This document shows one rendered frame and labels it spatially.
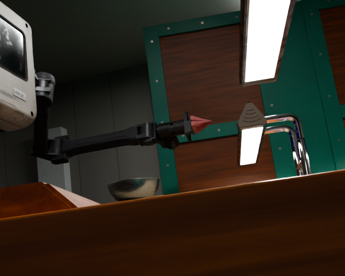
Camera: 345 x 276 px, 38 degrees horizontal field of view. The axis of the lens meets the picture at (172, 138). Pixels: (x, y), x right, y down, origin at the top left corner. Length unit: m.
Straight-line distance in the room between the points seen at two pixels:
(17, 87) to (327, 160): 1.36
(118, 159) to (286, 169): 2.84
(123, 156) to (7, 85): 3.51
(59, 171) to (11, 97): 3.57
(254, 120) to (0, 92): 0.68
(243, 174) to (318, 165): 0.32
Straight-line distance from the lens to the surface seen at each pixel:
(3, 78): 1.37
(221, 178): 2.20
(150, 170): 4.72
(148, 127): 1.95
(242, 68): 0.99
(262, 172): 2.21
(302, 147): 1.65
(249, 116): 1.44
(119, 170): 4.82
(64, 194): 0.39
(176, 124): 1.91
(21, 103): 1.42
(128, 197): 4.14
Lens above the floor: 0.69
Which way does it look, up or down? 14 degrees up
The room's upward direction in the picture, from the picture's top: 7 degrees counter-clockwise
